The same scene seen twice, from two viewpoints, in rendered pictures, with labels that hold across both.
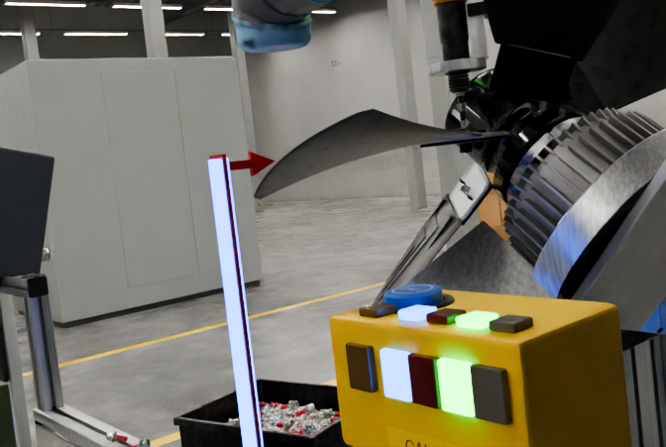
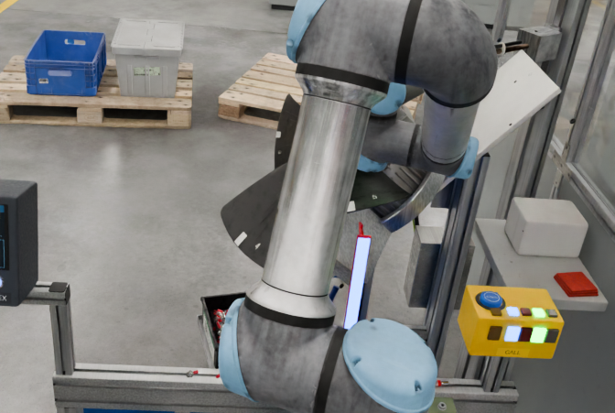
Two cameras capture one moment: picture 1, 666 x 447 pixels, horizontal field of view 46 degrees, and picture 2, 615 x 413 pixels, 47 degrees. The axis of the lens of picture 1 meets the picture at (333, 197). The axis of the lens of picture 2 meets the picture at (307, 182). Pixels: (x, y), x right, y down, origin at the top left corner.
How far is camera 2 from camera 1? 125 cm
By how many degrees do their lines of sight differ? 59
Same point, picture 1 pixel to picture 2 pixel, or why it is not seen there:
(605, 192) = (428, 190)
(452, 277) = (350, 231)
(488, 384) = (553, 333)
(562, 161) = (402, 170)
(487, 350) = (553, 324)
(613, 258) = not seen: hidden behind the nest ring
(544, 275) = (391, 223)
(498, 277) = (368, 226)
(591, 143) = not seen: hidden behind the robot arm
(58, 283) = not seen: outside the picture
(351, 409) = (480, 344)
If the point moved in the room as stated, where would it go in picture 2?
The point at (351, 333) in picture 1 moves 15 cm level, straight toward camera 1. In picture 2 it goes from (491, 322) to (574, 363)
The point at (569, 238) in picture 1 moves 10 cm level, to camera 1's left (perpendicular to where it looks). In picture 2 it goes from (412, 211) to (388, 227)
